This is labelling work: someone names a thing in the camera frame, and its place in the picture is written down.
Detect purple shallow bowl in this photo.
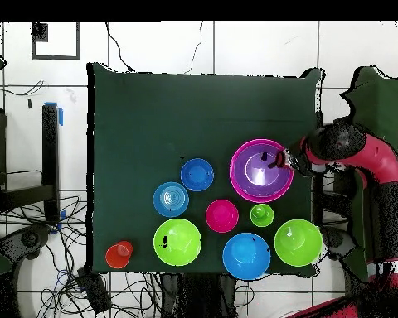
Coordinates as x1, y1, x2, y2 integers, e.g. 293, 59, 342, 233
233, 142, 291, 198

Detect dark blue small bowl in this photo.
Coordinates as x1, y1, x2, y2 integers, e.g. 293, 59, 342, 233
180, 157, 216, 192

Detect turquoise bowl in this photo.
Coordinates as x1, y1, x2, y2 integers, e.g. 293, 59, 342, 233
153, 181, 190, 219

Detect lime green large bowl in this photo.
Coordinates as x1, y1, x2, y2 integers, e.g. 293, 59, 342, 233
153, 218, 203, 267
274, 219, 324, 267

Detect pink large bowl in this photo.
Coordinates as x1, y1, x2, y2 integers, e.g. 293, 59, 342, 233
229, 137, 295, 204

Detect lime green small cup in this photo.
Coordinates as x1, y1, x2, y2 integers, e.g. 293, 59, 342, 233
250, 202, 275, 229

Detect red small bowl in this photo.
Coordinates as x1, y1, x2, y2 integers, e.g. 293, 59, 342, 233
205, 199, 240, 234

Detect blue large bowl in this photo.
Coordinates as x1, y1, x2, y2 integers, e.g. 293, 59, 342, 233
221, 232, 272, 282

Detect black stand base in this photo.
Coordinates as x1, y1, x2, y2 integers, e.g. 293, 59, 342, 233
0, 224, 51, 261
321, 224, 356, 261

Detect dark green table cloth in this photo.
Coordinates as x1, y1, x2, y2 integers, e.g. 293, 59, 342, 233
86, 62, 324, 277

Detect orange cup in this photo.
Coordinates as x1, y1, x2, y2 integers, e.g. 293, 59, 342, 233
104, 240, 134, 270

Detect blue tape strip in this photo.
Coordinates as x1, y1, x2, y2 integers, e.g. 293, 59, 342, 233
44, 101, 65, 127

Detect black floor box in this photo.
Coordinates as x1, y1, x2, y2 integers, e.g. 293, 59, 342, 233
77, 267, 113, 315

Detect thin black floor cable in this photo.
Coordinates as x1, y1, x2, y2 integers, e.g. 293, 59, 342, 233
104, 21, 136, 73
184, 21, 204, 75

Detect black post stand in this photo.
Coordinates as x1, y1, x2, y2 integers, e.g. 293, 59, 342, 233
0, 104, 61, 223

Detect tangled floor cables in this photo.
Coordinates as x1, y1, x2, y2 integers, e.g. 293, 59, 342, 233
0, 195, 163, 318

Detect black square floor frame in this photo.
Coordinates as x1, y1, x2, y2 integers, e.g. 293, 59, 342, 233
31, 21, 80, 60

